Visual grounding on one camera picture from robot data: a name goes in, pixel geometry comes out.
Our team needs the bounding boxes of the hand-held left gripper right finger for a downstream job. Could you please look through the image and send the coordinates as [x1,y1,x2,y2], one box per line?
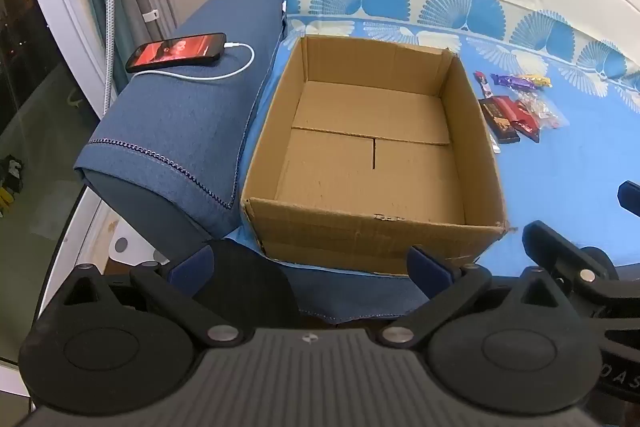
[377,245,583,349]

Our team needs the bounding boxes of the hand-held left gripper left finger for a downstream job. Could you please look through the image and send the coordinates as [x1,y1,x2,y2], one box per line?
[50,246,245,349]

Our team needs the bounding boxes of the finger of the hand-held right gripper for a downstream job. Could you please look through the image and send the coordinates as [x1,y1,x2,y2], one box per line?
[618,180,640,219]
[522,220,640,308]

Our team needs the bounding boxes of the clear bag of candies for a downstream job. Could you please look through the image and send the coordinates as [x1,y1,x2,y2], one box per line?
[515,89,570,130]

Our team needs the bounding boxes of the cardboard box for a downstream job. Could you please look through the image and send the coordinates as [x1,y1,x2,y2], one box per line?
[240,34,511,278]

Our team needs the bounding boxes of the red and maroon snack packet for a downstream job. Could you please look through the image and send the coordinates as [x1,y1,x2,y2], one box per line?
[512,114,542,142]

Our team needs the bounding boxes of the dark brown biscuit packet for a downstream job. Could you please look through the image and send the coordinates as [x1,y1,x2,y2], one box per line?
[479,97,521,144]

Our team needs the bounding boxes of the plain red snack packet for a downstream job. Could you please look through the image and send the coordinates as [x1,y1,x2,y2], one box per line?
[501,99,532,124]

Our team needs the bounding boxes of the white flat floor object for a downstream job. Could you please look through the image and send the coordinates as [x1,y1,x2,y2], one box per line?
[107,227,167,267]

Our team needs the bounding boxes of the blue fan-patterned sheet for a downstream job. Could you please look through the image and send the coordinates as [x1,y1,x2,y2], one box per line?
[225,0,640,280]

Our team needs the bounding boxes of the blue sofa armrest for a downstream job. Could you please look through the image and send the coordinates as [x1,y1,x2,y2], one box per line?
[74,0,426,325]

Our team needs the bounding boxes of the red and white candy bar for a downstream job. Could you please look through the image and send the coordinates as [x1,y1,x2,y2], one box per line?
[474,71,493,100]

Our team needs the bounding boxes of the yellow and black objects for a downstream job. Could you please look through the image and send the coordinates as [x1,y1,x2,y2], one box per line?
[0,154,23,218]

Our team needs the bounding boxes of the black smartphone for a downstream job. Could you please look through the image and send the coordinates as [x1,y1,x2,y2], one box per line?
[125,33,227,74]

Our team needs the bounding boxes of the white charging cable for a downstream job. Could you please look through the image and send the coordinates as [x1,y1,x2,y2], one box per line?
[127,41,256,82]

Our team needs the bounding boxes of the white braided cord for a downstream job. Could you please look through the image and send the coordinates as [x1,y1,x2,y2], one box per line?
[101,0,120,118]

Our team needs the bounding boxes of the white window frame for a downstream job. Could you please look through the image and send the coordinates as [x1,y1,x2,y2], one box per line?
[20,0,118,122]

